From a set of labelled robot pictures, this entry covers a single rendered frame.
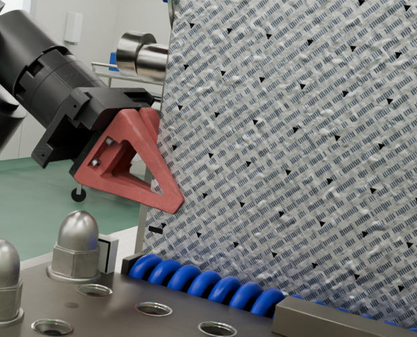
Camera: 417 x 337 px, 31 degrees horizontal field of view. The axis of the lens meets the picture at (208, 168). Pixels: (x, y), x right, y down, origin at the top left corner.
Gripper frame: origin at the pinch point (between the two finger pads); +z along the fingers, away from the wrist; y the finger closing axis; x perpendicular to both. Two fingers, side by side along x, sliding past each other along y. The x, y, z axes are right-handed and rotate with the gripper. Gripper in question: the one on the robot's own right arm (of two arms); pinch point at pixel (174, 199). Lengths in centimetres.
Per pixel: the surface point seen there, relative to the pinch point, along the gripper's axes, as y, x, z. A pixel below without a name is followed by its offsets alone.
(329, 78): 0.3, 14.2, 3.7
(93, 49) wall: -527, -185, -304
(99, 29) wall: -533, -169, -313
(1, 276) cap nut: 17.2, -2.6, 0.0
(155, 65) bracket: -7.9, 4.3, -10.8
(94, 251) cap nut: 7.1, -3.5, -0.1
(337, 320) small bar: 6.1, 4.4, 14.5
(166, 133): 0.2, 3.5, -3.4
